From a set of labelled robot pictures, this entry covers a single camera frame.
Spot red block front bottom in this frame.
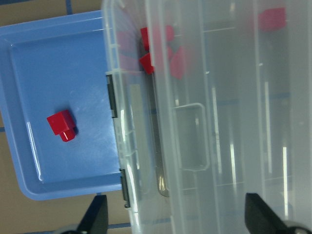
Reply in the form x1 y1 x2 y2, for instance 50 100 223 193
140 25 175 51

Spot red block under lid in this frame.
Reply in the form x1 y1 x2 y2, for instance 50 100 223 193
258 7 287 32

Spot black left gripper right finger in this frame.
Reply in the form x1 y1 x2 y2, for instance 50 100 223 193
245 193 296 234

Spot blue plastic tray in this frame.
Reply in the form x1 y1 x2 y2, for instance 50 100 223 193
0 11 121 200

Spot clear plastic storage box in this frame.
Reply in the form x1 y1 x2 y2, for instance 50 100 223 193
101 0 312 234

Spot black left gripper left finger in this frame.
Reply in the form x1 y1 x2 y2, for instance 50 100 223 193
76 195 108 234

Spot clear plastic box lid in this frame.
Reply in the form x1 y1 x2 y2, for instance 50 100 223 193
146 0 312 234

